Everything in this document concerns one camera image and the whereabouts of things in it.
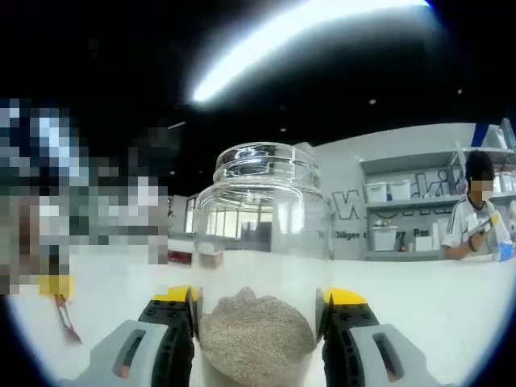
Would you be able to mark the long ceiling light strip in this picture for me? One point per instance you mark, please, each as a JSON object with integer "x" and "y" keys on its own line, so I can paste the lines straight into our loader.
{"x": 282, "y": 44}

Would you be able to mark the grey shelf unit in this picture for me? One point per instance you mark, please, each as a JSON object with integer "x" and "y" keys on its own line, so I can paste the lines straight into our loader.
{"x": 423, "y": 209}

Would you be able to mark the white cardboard box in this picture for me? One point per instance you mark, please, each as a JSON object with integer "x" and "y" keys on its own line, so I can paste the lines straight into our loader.
{"x": 179, "y": 244}

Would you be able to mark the blue box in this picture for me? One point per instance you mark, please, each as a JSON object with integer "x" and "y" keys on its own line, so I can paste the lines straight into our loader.
{"x": 504, "y": 252}

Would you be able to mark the clear glass jar cup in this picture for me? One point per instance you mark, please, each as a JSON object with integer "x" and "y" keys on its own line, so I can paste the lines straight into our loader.
{"x": 262, "y": 181}

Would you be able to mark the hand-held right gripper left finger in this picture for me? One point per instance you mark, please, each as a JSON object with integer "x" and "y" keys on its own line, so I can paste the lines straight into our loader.
{"x": 169, "y": 342}

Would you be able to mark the brown coffee powder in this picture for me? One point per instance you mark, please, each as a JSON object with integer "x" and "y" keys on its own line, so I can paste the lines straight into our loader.
{"x": 258, "y": 326}

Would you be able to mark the tall white storage bin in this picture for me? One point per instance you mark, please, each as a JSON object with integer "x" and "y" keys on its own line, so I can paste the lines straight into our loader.
{"x": 384, "y": 240}

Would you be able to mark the pile of red coffee pouches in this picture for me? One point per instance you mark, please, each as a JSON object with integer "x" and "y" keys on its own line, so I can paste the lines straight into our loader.
{"x": 180, "y": 257}

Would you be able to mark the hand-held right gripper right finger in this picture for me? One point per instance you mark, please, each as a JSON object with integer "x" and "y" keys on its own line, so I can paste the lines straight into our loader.
{"x": 342, "y": 342}

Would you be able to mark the slim red coffee pouch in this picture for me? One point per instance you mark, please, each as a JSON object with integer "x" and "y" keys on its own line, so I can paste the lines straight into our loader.
{"x": 66, "y": 322}

